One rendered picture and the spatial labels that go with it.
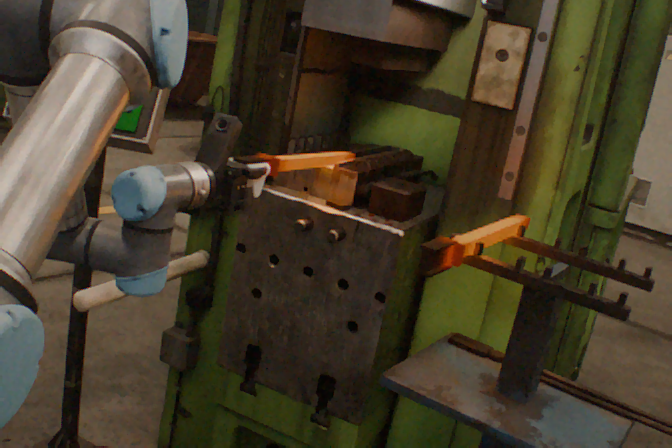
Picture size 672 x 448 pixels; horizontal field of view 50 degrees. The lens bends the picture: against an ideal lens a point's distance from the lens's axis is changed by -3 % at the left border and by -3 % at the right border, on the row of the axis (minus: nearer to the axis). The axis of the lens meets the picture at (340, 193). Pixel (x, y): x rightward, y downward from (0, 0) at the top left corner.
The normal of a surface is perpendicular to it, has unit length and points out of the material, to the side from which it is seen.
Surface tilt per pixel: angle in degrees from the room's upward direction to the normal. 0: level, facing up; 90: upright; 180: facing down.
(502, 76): 90
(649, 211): 90
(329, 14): 90
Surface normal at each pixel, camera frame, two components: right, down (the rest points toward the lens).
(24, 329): 0.94, 0.30
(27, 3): -0.19, 0.00
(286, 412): -0.44, 0.13
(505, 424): 0.19, -0.96
